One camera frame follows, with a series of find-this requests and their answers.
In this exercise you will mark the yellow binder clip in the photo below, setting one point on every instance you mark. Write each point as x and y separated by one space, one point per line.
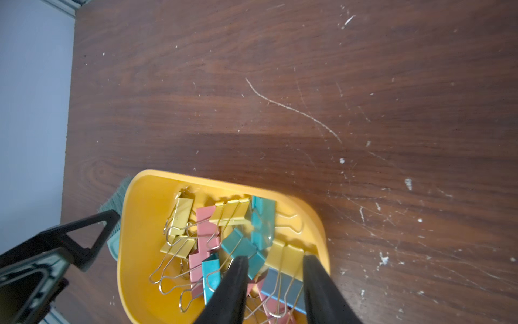
233 212
286 259
176 223

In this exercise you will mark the pink binder clip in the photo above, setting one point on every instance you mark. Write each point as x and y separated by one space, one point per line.
195 288
208 233

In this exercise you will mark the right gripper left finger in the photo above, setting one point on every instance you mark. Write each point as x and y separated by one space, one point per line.
229 300

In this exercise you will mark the blue binder clip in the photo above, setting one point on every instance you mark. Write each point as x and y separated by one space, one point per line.
281 287

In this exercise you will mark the yellow plastic storage box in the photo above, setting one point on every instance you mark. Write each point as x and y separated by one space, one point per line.
152 269

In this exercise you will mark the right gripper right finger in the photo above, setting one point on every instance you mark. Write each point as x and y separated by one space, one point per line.
324 302

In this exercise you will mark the teal binder clip in box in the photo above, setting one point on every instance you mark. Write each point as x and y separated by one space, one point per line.
263 221

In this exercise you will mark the yellow binder clip in box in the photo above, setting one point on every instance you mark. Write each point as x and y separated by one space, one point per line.
176 223

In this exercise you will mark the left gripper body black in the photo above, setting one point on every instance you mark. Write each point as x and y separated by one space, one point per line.
30 286

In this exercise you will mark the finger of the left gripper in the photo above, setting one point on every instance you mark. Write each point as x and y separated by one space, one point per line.
81 240

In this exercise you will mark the teal binder clip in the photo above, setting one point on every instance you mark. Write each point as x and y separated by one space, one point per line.
263 221
237 245

